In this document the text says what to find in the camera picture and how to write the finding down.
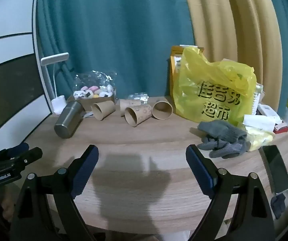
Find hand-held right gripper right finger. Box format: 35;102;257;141
186;144;276;241

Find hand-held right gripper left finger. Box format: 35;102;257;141
10;144;99;241

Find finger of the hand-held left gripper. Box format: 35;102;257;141
6;142;30;157
15;147;43;168

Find grey steel cup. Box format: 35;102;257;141
54;100;85;139

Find plain brown paper cup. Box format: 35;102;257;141
91;101;116;121

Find wide brown paper cup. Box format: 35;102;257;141
152;100;173;120

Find printed brown paper cup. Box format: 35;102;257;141
124;105;153;127

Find grey knitted gloves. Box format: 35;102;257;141
197;120;252;159

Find white charger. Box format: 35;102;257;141
51;95;67;115

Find brown cardboard box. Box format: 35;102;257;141
66;94;116;111

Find pale yellow plastic bag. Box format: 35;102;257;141
244;126;276;152

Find black smartphone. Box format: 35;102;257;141
261;145;288;194

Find white paper sheet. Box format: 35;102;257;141
243;114;278;131

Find clear bag of candies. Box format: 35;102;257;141
73;70;117;99

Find small dark cloth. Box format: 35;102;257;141
270;193;287;219

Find clear plastic wrapper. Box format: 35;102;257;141
127;93;150;106

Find white box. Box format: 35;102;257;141
257;104;282;118

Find red small box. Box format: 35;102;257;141
274;123;288;133

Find white desk lamp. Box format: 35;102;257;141
40;52;70;101

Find white brush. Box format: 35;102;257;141
249;83;264;114

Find orange paper package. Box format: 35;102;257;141
170;45;205;98

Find teal curtain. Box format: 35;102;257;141
32;0;197;106

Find beige curtain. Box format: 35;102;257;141
181;0;283;86

